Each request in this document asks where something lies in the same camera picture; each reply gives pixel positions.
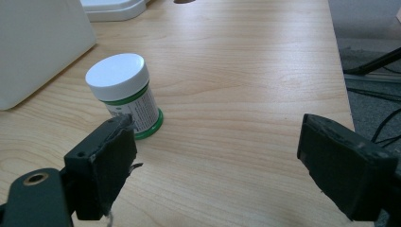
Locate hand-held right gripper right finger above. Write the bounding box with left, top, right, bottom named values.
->
left=296, top=113, right=399, bottom=222

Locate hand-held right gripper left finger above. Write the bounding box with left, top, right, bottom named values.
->
left=63, top=113, right=144, bottom=221

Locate white jar with green label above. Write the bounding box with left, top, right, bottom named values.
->
left=84, top=53, right=165, bottom=141

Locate black stand leg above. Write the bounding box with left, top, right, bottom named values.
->
left=343, top=46, right=401, bottom=76

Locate white box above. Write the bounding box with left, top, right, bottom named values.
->
left=0, top=0, right=97, bottom=112

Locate white plastic tray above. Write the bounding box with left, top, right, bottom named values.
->
left=78, top=0, right=151, bottom=23

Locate black cable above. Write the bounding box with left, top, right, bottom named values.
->
left=346, top=87, right=401, bottom=148

